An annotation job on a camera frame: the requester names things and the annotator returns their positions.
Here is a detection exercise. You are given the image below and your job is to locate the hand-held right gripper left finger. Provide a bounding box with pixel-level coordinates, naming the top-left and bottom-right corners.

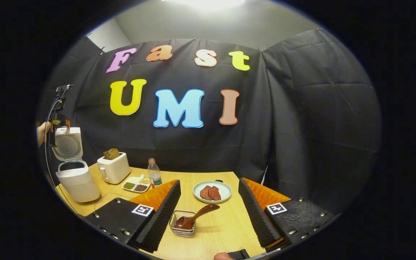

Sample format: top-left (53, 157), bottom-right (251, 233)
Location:
top-left (85, 179), bottom-right (182, 253)

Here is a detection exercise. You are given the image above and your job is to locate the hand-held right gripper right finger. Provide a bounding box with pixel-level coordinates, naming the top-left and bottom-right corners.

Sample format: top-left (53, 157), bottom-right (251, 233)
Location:
top-left (239, 177), bottom-right (335, 250)

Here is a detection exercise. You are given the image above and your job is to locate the brown wooden spoon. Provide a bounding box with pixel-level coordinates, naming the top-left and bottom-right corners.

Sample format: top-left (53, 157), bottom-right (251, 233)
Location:
top-left (174, 204), bottom-right (220, 230)

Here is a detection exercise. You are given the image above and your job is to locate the white rice cooker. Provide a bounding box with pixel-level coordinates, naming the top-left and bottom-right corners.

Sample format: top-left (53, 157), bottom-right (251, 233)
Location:
top-left (51, 126), bottom-right (100, 203)

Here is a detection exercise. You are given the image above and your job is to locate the pale green plate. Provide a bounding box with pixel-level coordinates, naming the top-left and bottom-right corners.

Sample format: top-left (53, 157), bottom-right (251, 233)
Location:
top-left (193, 181), bottom-right (232, 203)

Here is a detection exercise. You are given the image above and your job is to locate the clear plastic water bottle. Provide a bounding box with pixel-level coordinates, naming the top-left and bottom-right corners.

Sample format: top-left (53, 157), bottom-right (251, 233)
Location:
top-left (147, 158), bottom-right (163, 189)

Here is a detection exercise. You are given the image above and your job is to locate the white divided bean dish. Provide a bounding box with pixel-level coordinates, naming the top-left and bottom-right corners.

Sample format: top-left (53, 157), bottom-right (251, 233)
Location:
top-left (122, 175), bottom-right (151, 193)

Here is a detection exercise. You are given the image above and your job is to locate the light wooden cutting board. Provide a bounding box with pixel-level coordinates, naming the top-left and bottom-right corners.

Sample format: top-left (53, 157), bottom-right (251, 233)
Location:
top-left (94, 193), bottom-right (133, 211)

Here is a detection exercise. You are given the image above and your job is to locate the white toaster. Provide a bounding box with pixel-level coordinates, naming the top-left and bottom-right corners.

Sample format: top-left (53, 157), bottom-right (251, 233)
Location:
top-left (97, 152), bottom-right (131, 185)

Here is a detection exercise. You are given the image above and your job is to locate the black backdrop cloth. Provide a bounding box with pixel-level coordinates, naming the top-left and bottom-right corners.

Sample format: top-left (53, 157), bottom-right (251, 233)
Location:
top-left (36, 28), bottom-right (382, 213)

